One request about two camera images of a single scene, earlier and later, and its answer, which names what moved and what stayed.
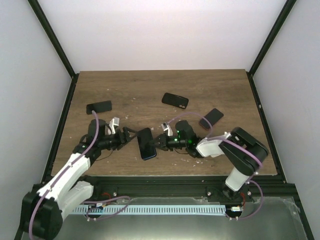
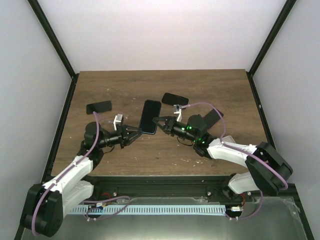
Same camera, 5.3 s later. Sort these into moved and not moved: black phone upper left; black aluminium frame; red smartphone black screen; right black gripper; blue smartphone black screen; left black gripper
Moved: blue smartphone black screen; right black gripper
Not moved: black aluminium frame; red smartphone black screen; left black gripper; black phone upper left
